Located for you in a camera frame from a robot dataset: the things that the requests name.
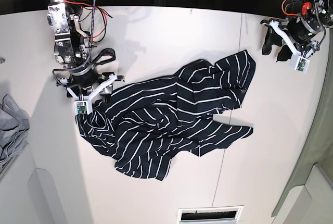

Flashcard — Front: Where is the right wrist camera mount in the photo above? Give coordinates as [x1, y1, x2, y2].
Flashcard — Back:
[57, 72, 124, 115]

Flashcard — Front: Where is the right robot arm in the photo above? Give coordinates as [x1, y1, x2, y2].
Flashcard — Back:
[47, 0, 116, 100]

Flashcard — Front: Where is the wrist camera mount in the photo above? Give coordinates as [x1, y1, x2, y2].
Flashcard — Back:
[57, 72, 124, 115]
[260, 18, 319, 74]

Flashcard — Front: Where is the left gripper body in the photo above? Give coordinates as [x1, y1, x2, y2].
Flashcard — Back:
[287, 18, 323, 49]

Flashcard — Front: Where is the grey folded cloth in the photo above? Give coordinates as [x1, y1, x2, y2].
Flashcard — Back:
[1, 94, 30, 168]

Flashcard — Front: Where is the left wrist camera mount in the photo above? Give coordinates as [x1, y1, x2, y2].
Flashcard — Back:
[260, 18, 319, 74]

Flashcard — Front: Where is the white vent grille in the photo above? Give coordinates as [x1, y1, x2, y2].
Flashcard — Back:
[177, 206, 244, 224]

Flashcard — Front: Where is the navy white striped t-shirt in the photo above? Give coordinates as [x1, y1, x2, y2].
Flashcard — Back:
[75, 51, 256, 181]

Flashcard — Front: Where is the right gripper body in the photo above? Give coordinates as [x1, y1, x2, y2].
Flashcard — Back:
[53, 64, 114, 96]

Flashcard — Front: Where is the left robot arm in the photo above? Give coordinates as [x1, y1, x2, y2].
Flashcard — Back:
[261, 0, 332, 61]

